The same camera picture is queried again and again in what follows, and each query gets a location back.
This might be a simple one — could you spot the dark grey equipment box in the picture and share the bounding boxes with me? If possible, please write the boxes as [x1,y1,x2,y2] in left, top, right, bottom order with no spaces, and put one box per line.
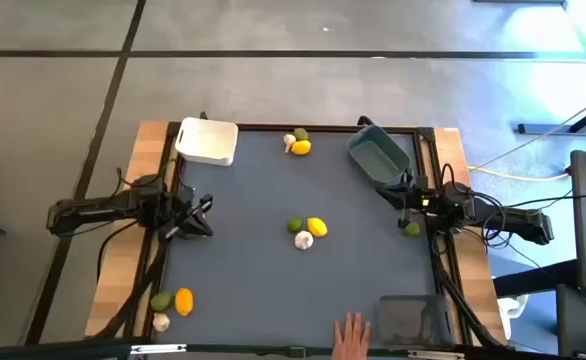
[555,283,586,359]

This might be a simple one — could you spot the grey table mat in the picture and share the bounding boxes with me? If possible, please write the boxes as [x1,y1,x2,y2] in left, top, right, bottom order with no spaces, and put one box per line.
[153,128,438,347]

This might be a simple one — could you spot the dark grey plastic basket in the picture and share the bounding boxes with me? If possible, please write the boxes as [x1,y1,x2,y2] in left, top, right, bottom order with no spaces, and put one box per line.
[375,293,455,350]

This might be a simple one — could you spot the white plastic basket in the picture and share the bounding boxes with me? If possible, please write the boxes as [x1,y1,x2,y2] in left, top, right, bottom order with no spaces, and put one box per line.
[174,116,240,167]

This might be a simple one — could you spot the yellow cable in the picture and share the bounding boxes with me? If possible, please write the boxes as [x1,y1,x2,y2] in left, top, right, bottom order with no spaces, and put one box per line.
[466,164,572,183]

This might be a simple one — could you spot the teal plastic basket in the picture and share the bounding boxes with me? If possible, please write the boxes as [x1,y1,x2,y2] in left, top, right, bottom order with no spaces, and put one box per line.
[347,123,412,187]

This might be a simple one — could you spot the black rig crossbar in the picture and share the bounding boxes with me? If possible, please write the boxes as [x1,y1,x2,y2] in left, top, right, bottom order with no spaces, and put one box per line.
[0,337,586,360]

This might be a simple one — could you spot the person's hand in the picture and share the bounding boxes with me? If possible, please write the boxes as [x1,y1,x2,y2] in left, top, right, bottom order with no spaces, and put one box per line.
[332,312,373,360]

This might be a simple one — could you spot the white cable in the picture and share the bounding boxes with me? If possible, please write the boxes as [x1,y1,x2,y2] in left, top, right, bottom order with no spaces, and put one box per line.
[472,87,586,171]

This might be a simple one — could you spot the silver metal bracket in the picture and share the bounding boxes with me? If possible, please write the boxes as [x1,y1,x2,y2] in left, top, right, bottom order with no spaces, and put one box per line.
[130,343,188,355]
[406,349,467,360]

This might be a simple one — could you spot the black cable sleeve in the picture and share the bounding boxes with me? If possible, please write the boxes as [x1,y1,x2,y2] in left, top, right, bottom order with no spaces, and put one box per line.
[88,239,170,341]
[431,234,508,350]

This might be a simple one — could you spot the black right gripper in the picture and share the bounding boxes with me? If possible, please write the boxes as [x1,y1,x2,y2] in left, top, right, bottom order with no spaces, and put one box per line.
[375,174,442,230]

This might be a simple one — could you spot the black diagonal beam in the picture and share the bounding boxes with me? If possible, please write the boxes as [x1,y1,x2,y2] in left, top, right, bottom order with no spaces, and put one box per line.
[492,258,579,299]

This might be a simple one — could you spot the orange-yellow lemon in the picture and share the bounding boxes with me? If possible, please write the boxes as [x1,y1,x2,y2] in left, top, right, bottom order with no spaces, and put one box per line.
[174,287,195,317]

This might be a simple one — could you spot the white plastic object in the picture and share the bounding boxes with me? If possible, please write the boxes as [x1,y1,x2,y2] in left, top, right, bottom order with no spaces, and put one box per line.
[495,293,530,342]

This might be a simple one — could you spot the dark stand foot bar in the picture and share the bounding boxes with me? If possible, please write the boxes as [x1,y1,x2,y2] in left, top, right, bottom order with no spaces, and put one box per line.
[516,97,586,136]

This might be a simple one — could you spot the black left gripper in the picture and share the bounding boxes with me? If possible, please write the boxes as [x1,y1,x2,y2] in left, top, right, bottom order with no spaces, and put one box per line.
[158,194,215,242]

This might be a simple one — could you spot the black metal table frame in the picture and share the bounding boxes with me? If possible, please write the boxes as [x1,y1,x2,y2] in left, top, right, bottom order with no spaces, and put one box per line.
[140,121,474,351]

